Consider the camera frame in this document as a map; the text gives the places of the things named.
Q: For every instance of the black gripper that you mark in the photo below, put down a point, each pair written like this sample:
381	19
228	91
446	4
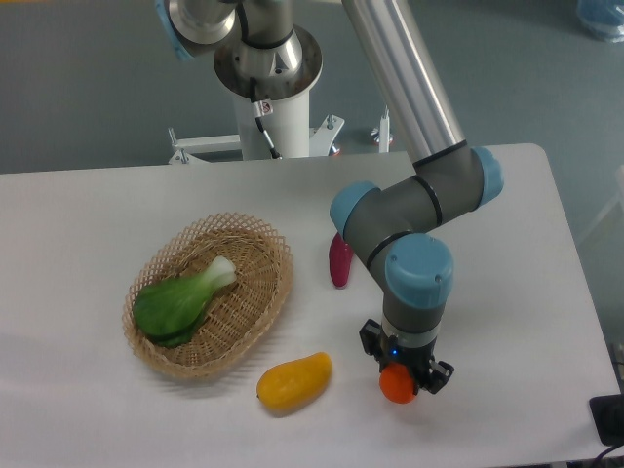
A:
413	351

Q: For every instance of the orange fruit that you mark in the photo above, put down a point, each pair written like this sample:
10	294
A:
396	384

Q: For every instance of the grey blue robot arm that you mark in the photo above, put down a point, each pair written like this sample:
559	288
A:
269	65

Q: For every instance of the yellow mango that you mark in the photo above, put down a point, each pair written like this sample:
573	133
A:
294	384

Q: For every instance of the purple sweet potato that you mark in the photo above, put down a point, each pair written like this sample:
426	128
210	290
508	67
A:
340	260

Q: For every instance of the black device at table edge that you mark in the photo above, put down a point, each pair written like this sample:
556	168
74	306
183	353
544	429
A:
607	412

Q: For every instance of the green bok choy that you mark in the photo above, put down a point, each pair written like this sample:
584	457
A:
169	313

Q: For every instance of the blue object top right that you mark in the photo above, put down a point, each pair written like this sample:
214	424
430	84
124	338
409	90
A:
603	18

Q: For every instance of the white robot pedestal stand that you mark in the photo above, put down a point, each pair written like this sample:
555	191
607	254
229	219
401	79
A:
266	129

